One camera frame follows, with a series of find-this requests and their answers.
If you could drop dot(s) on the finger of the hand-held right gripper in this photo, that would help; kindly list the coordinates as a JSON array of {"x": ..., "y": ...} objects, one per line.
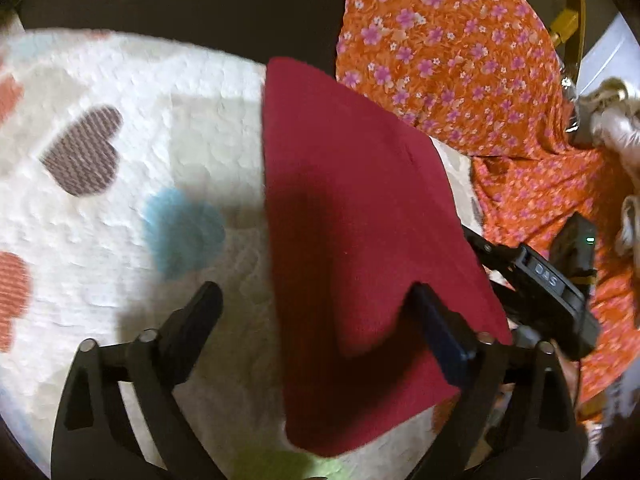
[
  {"x": 502, "y": 300},
  {"x": 487, "y": 249}
]

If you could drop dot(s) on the crumpled pale bag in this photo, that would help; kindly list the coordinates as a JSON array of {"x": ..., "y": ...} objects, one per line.
[{"x": 612, "y": 120}]

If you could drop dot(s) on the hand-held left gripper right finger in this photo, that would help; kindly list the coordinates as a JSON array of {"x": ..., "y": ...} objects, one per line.
[{"x": 440, "y": 325}]

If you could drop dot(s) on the maroon cloth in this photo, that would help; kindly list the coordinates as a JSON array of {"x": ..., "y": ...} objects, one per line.
[{"x": 350, "y": 185}]

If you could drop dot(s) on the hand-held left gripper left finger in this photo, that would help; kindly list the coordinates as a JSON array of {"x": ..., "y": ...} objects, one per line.
[{"x": 200, "y": 310}]

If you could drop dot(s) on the black cloth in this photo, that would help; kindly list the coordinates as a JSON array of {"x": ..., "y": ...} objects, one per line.
[{"x": 200, "y": 0}]

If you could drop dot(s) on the wooden chair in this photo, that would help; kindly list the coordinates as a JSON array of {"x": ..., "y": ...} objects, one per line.
[{"x": 567, "y": 20}]

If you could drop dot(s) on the orange floral cloth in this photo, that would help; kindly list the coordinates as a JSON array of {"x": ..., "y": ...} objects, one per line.
[{"x": 450, "y": 60}]

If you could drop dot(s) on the heart-printed white blanket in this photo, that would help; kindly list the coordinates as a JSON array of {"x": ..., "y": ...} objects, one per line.
[{"x": 100, "y": 260}]

